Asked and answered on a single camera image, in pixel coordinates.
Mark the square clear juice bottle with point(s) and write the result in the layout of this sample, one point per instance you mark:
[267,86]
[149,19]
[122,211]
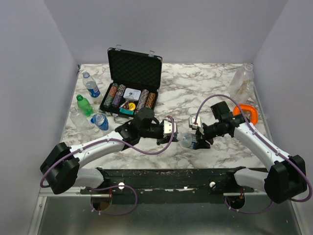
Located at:
[243,75]

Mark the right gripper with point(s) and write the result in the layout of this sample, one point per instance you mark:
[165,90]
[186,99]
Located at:
[201,136]

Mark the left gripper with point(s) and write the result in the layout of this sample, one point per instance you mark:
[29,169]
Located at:
[162,140]

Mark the yellow dealer chip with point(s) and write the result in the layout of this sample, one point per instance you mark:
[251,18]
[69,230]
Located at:
[132,106]

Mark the black front rail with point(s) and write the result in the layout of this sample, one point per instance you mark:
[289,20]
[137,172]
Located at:
[168,186]

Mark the orange ring toy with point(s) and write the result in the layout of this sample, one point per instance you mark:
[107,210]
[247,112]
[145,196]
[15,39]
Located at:
[248,110]

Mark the blue label water bottle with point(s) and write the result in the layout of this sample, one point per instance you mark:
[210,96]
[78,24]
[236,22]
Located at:
[91,85]

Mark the clear Pocari Sweat bottle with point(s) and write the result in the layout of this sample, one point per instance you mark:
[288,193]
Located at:
[248,91]

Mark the blue crushed bottle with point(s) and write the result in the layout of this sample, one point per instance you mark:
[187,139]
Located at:
[101,121]

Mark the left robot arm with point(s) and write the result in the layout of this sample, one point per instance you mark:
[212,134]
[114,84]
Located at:
[64,167]

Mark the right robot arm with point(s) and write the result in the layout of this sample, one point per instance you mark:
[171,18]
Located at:
[285,177]

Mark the black poker chip case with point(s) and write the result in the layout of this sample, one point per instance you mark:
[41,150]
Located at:
[135,70]

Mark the clear bottle green-blue label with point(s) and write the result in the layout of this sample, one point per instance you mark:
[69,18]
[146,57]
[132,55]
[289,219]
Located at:
[188,140]

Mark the green soda bottle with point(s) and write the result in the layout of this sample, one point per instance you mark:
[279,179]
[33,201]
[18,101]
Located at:
[84,105]

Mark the white blue water cap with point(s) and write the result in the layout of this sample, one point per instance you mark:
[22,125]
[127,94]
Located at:
[179,137]

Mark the crushed clear bottle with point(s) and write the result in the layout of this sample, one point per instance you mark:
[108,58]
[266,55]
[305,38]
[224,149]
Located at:
[79,120]

